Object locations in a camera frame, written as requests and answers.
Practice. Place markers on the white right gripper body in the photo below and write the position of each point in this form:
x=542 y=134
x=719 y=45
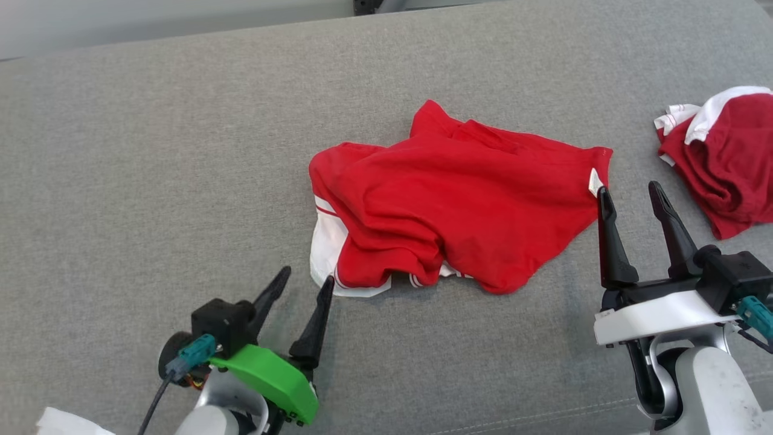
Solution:
x=658 y=317

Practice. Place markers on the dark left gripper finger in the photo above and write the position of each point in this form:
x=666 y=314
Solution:
x=314 y=335
x=269 y=302

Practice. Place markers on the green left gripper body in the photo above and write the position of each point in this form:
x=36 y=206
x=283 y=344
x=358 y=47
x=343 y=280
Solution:
x=278 y=377

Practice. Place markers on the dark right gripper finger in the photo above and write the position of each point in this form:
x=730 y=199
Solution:
x=676 y=238
x=613 y=248

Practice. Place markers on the red shorts with white stripe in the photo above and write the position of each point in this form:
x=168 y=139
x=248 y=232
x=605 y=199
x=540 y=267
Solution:
x=731 y=163

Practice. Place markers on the red basketball jersey white sleeves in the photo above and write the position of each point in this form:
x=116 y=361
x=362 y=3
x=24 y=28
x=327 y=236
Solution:
x=459 y=205

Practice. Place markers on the white cloth piece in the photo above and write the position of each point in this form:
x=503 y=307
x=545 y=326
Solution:
x=66 y=423

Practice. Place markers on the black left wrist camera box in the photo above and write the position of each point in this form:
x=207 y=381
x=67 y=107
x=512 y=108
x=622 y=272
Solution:
x=220 y=320

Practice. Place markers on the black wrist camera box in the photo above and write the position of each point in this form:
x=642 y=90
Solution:
x=734 y=275
x=220 y=320

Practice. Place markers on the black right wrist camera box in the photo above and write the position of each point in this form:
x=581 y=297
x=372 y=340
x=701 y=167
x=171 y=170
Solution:
x=734 y=275

